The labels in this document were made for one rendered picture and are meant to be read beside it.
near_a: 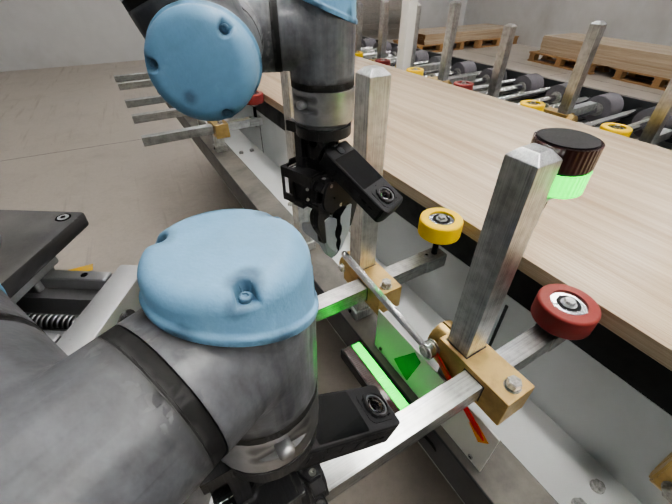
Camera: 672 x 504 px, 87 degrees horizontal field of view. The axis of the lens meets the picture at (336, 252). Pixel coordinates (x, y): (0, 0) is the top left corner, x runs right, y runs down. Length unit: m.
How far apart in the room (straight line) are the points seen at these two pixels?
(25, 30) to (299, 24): 7.68
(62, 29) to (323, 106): 7.60
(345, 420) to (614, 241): 0.60
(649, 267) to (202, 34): 0.69
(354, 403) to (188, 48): 0.30
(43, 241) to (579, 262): 0.73
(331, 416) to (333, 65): 0.34
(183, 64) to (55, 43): 7.73
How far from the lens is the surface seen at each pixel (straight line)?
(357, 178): 0.45
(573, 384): 0.75
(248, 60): 0.28
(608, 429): 0.77
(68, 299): 0.51
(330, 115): 0.44
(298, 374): 0.19
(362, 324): 0.75
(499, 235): 0.40
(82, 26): 7.94
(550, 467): 0.78
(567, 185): 0.40
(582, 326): 0.58
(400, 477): 1.36
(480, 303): 0.45
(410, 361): 0.63
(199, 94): 0.29
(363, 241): 0.62
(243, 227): 0.17
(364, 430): 0.33
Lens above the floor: 1.27
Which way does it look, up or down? 38 degrees down
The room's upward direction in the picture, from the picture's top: straight up
